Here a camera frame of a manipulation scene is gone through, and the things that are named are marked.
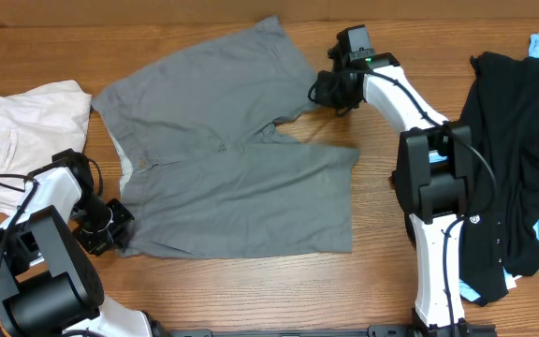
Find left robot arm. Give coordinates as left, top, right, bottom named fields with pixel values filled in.
left=0, top=149, right=166, bottom=337

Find black polo shirt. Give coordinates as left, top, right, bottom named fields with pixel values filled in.
left=404, top=51, right=539, bottom=308

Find folded white shorts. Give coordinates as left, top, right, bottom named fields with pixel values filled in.
left=0, top=81, right=92, bottom=215

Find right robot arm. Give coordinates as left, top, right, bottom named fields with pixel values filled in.
left=308, top=25, right=497, bottom=337

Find grey shorts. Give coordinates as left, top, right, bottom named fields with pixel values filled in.
left=92, top=17, right=359, bottom=258

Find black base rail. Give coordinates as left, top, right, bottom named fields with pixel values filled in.
left=164, top=325, right=418, bottom=337

